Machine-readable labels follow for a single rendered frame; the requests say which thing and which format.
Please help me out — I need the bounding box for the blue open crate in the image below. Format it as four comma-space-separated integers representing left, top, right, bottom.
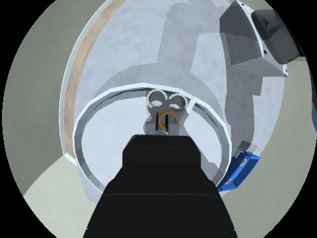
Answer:
217, 149, 261, 192

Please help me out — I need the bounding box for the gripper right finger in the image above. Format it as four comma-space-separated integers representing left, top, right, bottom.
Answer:
165, 114, 180, 136

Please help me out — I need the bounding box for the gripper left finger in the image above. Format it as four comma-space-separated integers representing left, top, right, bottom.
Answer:
145, 112, 159, 135

